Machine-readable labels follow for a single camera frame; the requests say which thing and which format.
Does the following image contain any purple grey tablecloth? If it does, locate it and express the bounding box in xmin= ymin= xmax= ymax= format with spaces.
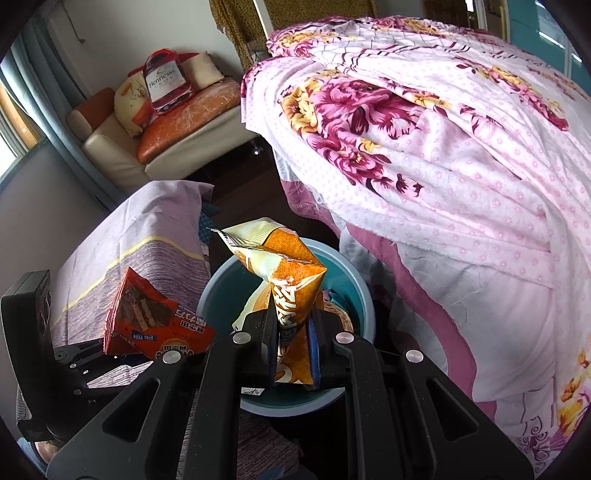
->
xmin=48 ymin=180 xmax=301 ymax=480

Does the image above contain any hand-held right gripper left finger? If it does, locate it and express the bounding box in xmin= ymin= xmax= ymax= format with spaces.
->
xmin=46 ymin=308 xmax=280 ymax=480

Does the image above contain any orange snack bag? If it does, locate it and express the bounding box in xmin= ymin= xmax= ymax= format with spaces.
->
xmin=210 ymin=217 xmax=328 ymax=386

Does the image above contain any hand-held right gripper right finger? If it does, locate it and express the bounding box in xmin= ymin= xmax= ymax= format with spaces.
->
xmin=308 ymin=307 xmax=534 ymax=480

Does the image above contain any teal trash bin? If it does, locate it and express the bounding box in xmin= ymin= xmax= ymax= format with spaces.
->
xmin=196 ymin=237 xmax=376 ymax=417

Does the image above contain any beige pillow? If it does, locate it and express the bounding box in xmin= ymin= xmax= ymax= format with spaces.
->
xmin=182 ymin=51 xmax=222 ymax=90

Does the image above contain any cream printed pillow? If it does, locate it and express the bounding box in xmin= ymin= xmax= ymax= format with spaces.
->
xmin=113 ymin=74 xmax=155 ymax=139

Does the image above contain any red Hennessy bag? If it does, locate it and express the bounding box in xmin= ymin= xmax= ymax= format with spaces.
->
xmin=142 ymin=47 xmax=194 ymax=114

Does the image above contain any floral pink blanket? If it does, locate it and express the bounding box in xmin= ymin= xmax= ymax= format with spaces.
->
xmin=241 ymin=16 xmax=591 ymax=296

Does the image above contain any yellow patterned cloth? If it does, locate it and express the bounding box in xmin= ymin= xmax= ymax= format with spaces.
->
xmin=209 ymin=0 xmax=377 ymax=70

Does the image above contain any woven brown bowl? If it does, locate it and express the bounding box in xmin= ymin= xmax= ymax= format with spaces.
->
xmin=322 ymin=300 xmax=356 ymax=334

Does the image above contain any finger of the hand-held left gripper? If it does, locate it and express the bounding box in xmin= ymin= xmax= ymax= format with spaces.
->
xmin=76 ymin=356 xmax=158 ymax=391
xmin=54 ymin=338 xmax=106 ymax=365

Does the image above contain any orange seat cushion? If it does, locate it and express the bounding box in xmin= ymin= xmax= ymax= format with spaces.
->
xmin=137 ymin=78 xmax=243 ymax=164

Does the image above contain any pink bed sheet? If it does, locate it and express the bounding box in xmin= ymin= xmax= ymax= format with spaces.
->
xmin=277 ymin=178 xmax=591 ymax=476

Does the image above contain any grey curtain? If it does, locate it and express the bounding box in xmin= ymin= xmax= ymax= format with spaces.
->
xmin=0 ymin=14 xmax=121 ymax=208

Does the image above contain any wooden window frame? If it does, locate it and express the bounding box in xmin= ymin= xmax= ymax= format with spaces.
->
xmin=0 ymin=78 xmax=44 ymax=178

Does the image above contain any teal door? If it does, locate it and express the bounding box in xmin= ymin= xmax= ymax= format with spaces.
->
xmin=508 ymin=0 xmax=591 ymax=93

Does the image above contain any red orange snack wrapper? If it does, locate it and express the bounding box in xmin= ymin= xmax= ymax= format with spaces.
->
xmin=102 ymin=267 xmax=218 ymax=358

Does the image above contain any cream armchair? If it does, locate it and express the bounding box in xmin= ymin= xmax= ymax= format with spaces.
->
xmin=66 ymin=51 xmax=243 ymax=190

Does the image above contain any white pole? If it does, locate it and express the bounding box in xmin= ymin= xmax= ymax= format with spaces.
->
xmin=256 ymin=0 xmax=275 ymax=44

